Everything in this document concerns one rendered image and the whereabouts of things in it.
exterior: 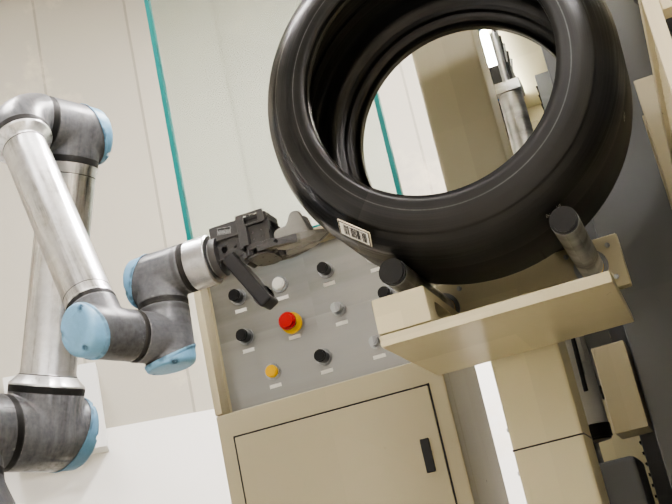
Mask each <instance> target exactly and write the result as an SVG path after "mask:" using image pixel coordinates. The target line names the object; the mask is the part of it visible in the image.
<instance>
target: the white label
mask: <svg viewBox="0 0 672 504"><path fill-rule="evenodd" d="M337 221H338V225H339V229H340V234H342V235H345V236H347V237H349V238H352V239H354V240H356V241H359V242H361V243H363V244H366V245H368V246H370V247H372V241H371V235H370V232H368V231H366V230H364V229H361V228H359V227H357V226H354V225H352V224H350V223H347V222H345V221H343V220H340V219H337Z"/></svg>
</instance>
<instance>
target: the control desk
mask: <svg viewBox="0 0 672 504"><path fill-rule="evenodd" d="M249 267H250V266H249ZM250 268H251V269H252V270H253V272H254V273H255V274H256V275H257V276H258V277H259V278H260V280H261V281H262V282H263V283H264V284H265V285H266V286H268V287H270V288H271V289H272V290H273V292H274V295H275V297H276V298H277V299H278V304H277V305H276V306H275V307H273V308H272V309H271V310H268V309H266V308H264V307H261V306H258V305H257V304H256V303H255V302H254V300H253V297H252V296H251V295H250V293H249V292H248V291H247V290H246V289H245V288H244V286H243V285H242V284H241V283H240V282H239V281H238V279H237V278H236V277H235V276H234V275H233V274H232V272H231V274H230V275H229V276H226V277H224V280H223V282H222V283H221V284H218V285H215V286H211V287H208V288H205V289H202V290H199V291H196V292H193V293H194V299H195V305H196V310H197V316H198V321H199V327H200V333H201V338H202V344H203V349H204V355H205V361H206V366H207V372H208V377H209V383H210V389H211V394H212V400H213V405H214V411H215V416H218V417H217V418H216V419H217V425H218V431H219V436H220V442H221V447H222V453H223V459H224V464H225V470H226V475H227V481H228V487H229V492H230V498H231V503H232V504H509V500H508V496H507V492H506V488H505V484H504V480H503V476H502V472H501V468H500V464H499V460H498V456H497V452H496V448H495V444H494V440H493V436H492V432H491V428H490V424H489V421H488V417H487V413H486V409H485V405H484V401H483V397H482V393H481V389H480V385H479V381H478V377H477V373H476V369H475V366H471V367H467V368H464V369H460V370H456V371H453V372H449V373H446V374H442V375H436V374H434V373H432V372H430V371H428V370H426V369H424V368H422V367H420V366H418V365H416V364H414V363H412V362H410V361H408V360H406V359H404V358H402V357H400V356H398V355H396V354H394V353H392V352H390V351H388V350H386V349H384V348H382V347H381V343H380V339H379V337H380V335H379V334H378V329H377V325H376V321H375V316H374V312H373V307H372V301H373V300H375V299H378V298H382V297H385V296H389V295H392V294H395V293H397V292H396V291H394V290H393V289H391V288H390V287H388V286H387V285H386V284H384V283H383V282H382V281H381V279H380V277H379V268H380V267H379V266H377V265H375V264H374V263H372V262H370V261H369V260H367V259H366V258H364V257H363V256H361V255H360V254H359V253H357V252H356V251H354V250H353V249H352V248H350V247H349V246H347V245H346V244H345V243H343V242H342V241H340V240H339V239H337V238H336V237H335V236H333V235H332V234H331V233H329V234H328V235H327V236H326V237H325V238H324V239H323V240H322V241H321V242H320V243H318V244H317V245H316V246H314V247H313V248H311V249H310V250H308V251H306V252H304V253H302V254H300V255H298V256H296V257H293V258H290V259H286V260H282V261H280V262H278V263H275V264H272V265H267V266H257V267H256V268H252V267H250Z"/></svg>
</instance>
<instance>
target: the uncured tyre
mask: <svg viewBox="0 0 672 504"><path fill-rule="evenodd" d="M481 29H486V30H498V31H504V32H509V33H512V34H516V35H519V36H521V37H524V38H526V39H528V40H530V41H532V42H534V43H536V44H538V45H539V46H541V47H542V48H544V49H545V50H546V51H548V52H549V53H550V54H551V55H552V56H553V57H554V58H555V59H556V72H555V79H554V84H553V89H552V92H551V96H550V99H549V102H548V104H547V107H546V109H545V111H544V114H543V116H542V118H541V119H540V121H539V123H538V125H537V126H536V128H535V130H534V131H533V133H532V134H531V135H530V137H529V138H528V139H527V141H526V142H525V143H524V144H523V145H522V147H521V148H520V149H519V150H518V151H517V152H516V153H515V154H514V155H513V156H512V157H511V158H510V159H509V160H507V161H506V162H505V163H504V164H503V165H501V166H500V167H499V168H497V169H496V170H494V171H493V172H491V173H490V174H488V175H487V176H485V177H483V178H481V179H479V180H477V181H475V182H473V183H471V184H469V185H466V186H464V187H461V188H458V189H455V190H452V191H448V192H444V193H439V194H432V195H419V196H412V195H399V194H393V193H388V192H384V191H381V190H377V189H375V188H373V187H372V184H371V182H370V179H369V176H368V173H367V169H366V165H365V159H364V132H365V126H366V121H367V117H368V114H369V111H370V108H371V105H372V103H373V100H374V98H375V96H376V94H377V92H378V91H379V89H380V87H381V86H382V84H383V83H384V81H385V80H386V79H387V77H388V76H389V75H390V73H391V72H392V71H393V70H394V69H395V68H396V67H397V66H398V65H399V64H400V63H401V62H402V61H403V60H404V59H405V58H407V57H408V56H409V55H410V54H412V53H413V52H414V51H416V50H417V49H419V48H421V47H422V46H424V45H426V44H427V43H429V42H431V41H434V40H436V39H438V38H441V37H443V36H446V35H449V34H453V33H457V32H462V31H468V30H481ZM624 106H625V109H626V118H625V124H624V127H623V124H622V118H623V113H624ZM632 120H633V100H632V90H631V84H630V79H629V74H628V71H627V67H626V63H625V59H624V55H623V51H622V47H621V43H620V39H619V35H618V32H617V28H616V25H615V22H614V19H613V17H612V14H611V12H610V10H609V8H608V5H607V3H606V2H605V0H302V1H301V3H300V4H299V6H298V7H297V9H296V10H295V12H294V14H293V15H292V17H291V19H290V21H289V23H288V24H287V26H286V28H285V31H284V33H283V35H282V37H281V40H280V42H279V45H278V48H277V51H276V54H275V57H274V61H273V65H272V69H271V74H270V80H269V88H268V121H269V129H270V135H271V139H272V144H273V147H274V151H275V154H276V157H277V160H278V163H279V166H280V168H281V171H282V173H283V175H284V178H285V180H286V182H287V184H288V185H289V187H290V189H291V191H292V192H293V194H294V195H295V197H296V198H297V200H298V201H299V203H300V204H301V205H302V207H303V208H304V209H305V210H306V211H307V212H308V214H309V215H310V216H311V217H312V218H313V219H314V220H315V221H316V222H317V223H318V224H319V225H321V226H322V227H323V228H324V229H325V230H327V231H328V232H329V233H331V234H332V235H333V236H335V237H336V238H337V239H339V240H340V241H342V242H343V243H345V244H346V245H347V246H349V247H350V248H352V249H353V250H354V251H356V252H357V253H359V254H360V255H361V256H363V257H364V258H366V259H367V260H369V261H370V262H372V263H374V264H375V265H377V266H379V267H380V266H381V264H382V263H383V262H384V261H385V260H387V259H390V258H395V259H398V260H400V261H402V262H403V263H404V264H406V265H407V266H408V267H410V268H411V269H412V270H413V271H415V272H416V273H417V274H419V275H420V276H421V277H422V278H424V279H425V280H426V281H427V282H429V283H433V284H444V285H462V284H474V283H481V282H486V281H491V280H495V279H499V278H503V277H506V276H509V275H512V274H515V273H517V272H520V271H522V270H524V269H527V268H529V267H531V266H533V265H535V264H537V263H539V262H540V261H542V260H544V257H543V256H542V254H541V253H540V252H539V250H538V249H541V250H542V252H543V253H544V254H545V256H546V257H549V256H550V255H552V254H553V253H555V252H556V251H558V250H559V249H561V248H562V247H563V246H562V244H561V243H560V241H559V240H558V238H557V236H556V235H555V233H554V232H553V230H552V229H551V227H550V224H548V225H546V223H545V222H544V220H543V219H542V218H541V217H542V216H544V215H545V214H546V213H547V212H549V211H550V210H551V209H552V208H553V207H554V206H555V205H556V204H558V203H559V202H560V201H561V200H562V201H563V203H564V204H565V205H566V206H568V207H571V208H573V209H574V210H575V211H576V213H577V214H578V216H579V218H580V220H581V221H582V223H583V225H584V227H585V226H586V225H587V224H588V223H589V222H590V221H591V219H592V218H593V217H594V216H595V214H596V213H597V212H598V211H599V209H600V208H601V206H602V205H603V204H604V202H605V201H606V199H607V197H608V196H609V194H610V192H611V190H612V189H613V187H614V185H615V183H616V181H617V179H618V176H619V174H620V172H621V169H622V167H623V164H624V161H625V158H626V155H627V151H628V147H629V142H630V137H631V131H632ZM337 219H340V220H343V221H345V222H347V223H350V224H352V225H354V226H357V227H359V228H361V229H364V230H366V231H368V232H370V235H371V241H372V247H370V246H368V245H366V244H363V243H361V242H359V241H356V240H354V239H352V238H349V237H347V236H345V235H342V234H340V229H339V225H338V221H337Z"/></svg>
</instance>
